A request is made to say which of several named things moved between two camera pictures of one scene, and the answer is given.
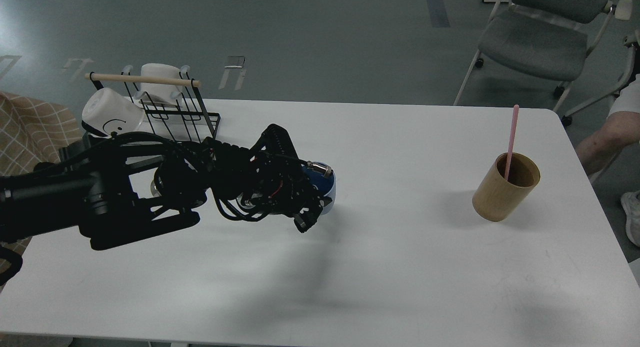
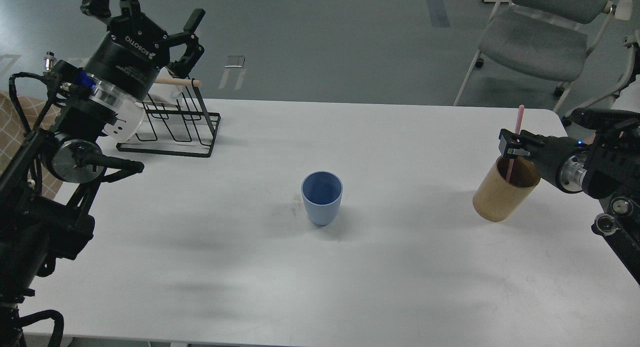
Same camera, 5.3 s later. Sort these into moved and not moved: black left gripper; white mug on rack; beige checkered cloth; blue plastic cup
Moved: blue plastic cup; black left gripper
Not moved: beige checkered cloth; white mug on rack
